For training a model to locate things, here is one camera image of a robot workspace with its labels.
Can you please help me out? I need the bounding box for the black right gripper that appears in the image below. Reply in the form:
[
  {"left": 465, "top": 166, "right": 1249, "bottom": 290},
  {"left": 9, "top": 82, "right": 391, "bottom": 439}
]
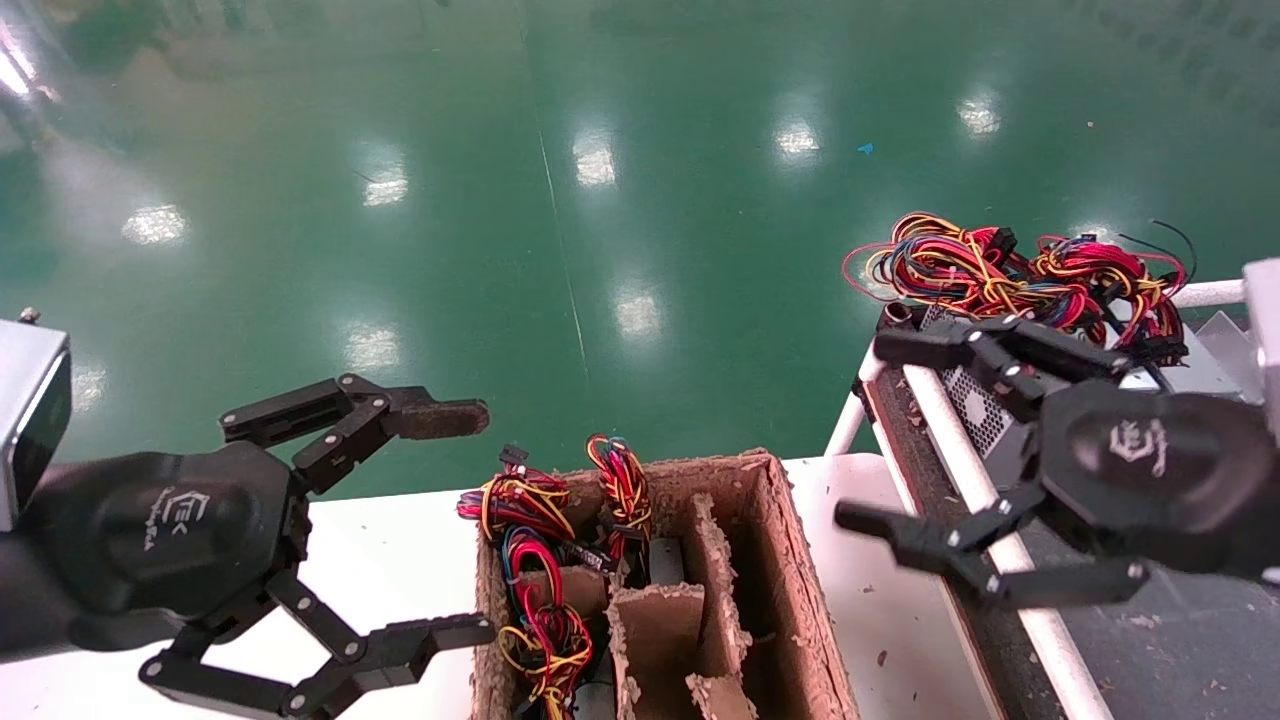
[{"left": 834, "top": 312, "right": 1280, "bottom": 612}]

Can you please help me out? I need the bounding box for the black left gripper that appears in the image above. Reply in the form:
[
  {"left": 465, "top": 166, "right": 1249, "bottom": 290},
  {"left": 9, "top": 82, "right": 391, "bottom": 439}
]
[{"left": 0, "top": 444, "right": 497, "bottom": 720}]

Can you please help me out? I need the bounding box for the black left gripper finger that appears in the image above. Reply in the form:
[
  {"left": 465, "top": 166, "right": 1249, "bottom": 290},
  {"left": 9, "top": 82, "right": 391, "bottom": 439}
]
[{"left": 218, "top": 373, "right": 492, "bottom": 497}]

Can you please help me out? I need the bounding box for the black table edge strip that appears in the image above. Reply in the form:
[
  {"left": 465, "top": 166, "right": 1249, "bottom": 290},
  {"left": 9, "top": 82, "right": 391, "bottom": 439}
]
[{"left": 861, "top": 373, "right": 1067, "bottom": 720}]

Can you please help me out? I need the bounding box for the white pipe leg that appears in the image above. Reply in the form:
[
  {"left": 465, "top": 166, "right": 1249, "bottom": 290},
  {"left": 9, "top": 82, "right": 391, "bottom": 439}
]
[{"left": 822, "top": 345, "right": 894, "bottom": 459}]

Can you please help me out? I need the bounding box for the black pipe joint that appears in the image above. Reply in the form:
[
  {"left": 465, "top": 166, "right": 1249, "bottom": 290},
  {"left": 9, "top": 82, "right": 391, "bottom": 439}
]
[{"left": 875, "top": 299, "right": 928, "bottom": 337}]

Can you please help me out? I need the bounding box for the brown cardboard box with dividers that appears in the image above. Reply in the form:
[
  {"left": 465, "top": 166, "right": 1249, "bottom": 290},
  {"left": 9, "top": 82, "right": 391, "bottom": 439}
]
[{"left": 470, "top": 447, "right": 862, "bottom": 720}]

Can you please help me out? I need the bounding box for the clear acrylic divider tray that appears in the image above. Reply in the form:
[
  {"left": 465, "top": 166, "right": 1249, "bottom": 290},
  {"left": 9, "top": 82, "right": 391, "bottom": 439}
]
[{"left": 1188, "top": 309, "right": 1253, "bottom": 402}]

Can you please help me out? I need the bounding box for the white pipe rail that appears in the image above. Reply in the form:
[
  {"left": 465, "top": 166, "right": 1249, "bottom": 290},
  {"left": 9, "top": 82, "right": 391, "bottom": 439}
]
[
  {"left": 1168, "top": 279, "right": 1252, "bottom": 309},
  {"left": 899, "top": 362, "right": 1117, "bottom": 720}
]

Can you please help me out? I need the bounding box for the thin black cable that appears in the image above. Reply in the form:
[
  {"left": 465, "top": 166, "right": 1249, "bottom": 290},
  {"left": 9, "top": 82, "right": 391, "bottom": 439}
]
[{"left": 1117, "top": 217, "right": 1199, "bottom": 287}]

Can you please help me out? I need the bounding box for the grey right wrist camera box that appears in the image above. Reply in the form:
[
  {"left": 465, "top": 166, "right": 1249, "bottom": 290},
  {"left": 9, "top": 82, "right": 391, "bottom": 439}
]
[{"left": 1243, "top": 257, "right": 1280, "bottom": 443}]

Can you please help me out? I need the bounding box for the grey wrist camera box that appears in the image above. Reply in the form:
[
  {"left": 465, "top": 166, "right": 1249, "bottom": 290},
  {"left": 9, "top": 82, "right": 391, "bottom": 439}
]
[
  {"left": 1243, "top": 257, "right": 1280, "bottom": 443},
  {"left": 0, "top": 307, "right": 74, "bottom": 532}
]

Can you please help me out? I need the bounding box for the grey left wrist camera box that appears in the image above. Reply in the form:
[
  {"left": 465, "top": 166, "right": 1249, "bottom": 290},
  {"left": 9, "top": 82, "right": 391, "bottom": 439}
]
[{"left": 0, "top": 307, "right": 74, "bottom": 532}]

